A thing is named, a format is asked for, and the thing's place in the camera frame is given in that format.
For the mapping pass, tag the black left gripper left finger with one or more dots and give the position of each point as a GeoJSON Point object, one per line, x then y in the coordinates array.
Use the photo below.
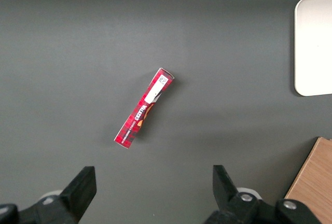
{"type": "Point", "coordinates": [75, 195]}

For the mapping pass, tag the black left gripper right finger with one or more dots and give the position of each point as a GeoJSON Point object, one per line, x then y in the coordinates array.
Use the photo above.
{"type": "Point", "coordinates": [228, 195]}

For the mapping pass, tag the wooden drawer cabinet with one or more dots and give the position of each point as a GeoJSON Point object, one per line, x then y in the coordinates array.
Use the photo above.
{"type": "Point", "coordinates": [315, 185]}

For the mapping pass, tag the red tartan shortbread box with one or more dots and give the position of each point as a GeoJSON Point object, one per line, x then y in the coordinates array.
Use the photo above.
{"type": "Point", "coordinates": [145, 107]}

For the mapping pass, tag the beige plastic tray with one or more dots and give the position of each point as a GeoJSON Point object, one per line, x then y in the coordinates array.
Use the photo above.
{"type": "Point", "coordinates": [315, 45]}

